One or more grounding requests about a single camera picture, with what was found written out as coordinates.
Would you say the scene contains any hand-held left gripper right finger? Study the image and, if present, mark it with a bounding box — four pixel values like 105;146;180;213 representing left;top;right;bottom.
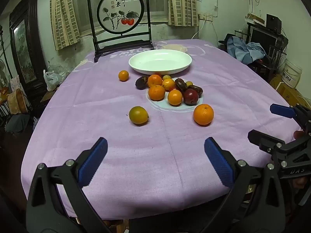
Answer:
204;137;286;233

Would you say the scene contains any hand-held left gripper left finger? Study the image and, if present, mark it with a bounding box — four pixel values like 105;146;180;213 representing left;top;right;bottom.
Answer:
25;137;114;233

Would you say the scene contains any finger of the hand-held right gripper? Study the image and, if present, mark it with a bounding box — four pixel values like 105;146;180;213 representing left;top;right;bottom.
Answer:
248;130;292;154
270;104;311;133

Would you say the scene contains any large orange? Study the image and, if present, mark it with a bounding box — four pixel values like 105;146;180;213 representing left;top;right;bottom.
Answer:
193;104;214;127

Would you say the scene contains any greenish yellow tangerine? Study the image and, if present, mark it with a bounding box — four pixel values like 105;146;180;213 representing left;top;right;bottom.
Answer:
129;106;149;126

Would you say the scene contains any dark red plum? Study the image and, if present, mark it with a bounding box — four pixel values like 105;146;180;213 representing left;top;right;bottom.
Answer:
183;89;198;106

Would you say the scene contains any dark brown date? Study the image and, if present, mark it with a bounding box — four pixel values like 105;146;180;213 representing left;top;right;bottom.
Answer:
188;85;204;98
174;78;188;93

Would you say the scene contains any white oval plate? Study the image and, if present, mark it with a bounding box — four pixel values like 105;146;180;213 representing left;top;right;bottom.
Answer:
128;50;192;76

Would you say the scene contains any cardboard box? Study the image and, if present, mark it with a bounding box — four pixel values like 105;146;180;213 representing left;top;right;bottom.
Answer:
270;74;311;108

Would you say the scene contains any white plastic bucket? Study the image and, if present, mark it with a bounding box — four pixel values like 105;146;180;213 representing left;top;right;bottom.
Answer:
282;59;303;88

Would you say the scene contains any purple tablecloth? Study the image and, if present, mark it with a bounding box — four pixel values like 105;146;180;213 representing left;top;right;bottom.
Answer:
21;39;302;220

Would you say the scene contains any blue clothes pile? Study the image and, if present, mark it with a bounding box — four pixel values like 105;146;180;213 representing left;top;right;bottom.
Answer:
227;36;267;65

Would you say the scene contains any black monitor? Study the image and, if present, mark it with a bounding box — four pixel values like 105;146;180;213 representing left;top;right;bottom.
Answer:
247;22;284;52

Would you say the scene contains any black speaker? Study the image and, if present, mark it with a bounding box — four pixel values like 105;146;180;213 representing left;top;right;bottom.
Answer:
266;14;282;29

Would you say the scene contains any white plastic bag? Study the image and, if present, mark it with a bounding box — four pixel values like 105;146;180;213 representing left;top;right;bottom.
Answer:
43;70;66;92

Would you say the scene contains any woven basket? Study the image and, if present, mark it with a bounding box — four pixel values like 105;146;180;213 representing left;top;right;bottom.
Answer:
7;89;28;115

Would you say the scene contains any dark wooden framed cabinet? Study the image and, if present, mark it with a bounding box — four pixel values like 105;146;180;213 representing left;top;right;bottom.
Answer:
9;0;47;91

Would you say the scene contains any checked beige curtain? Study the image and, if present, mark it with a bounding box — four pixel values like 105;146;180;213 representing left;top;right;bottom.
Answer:
166;0;199;27
50;0;81;51

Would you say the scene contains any black framed painted table screen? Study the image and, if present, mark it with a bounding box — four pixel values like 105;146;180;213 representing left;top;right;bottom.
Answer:
87;0;154;63

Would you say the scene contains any white power cable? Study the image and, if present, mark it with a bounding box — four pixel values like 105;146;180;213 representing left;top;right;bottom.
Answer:
191;19;219;44

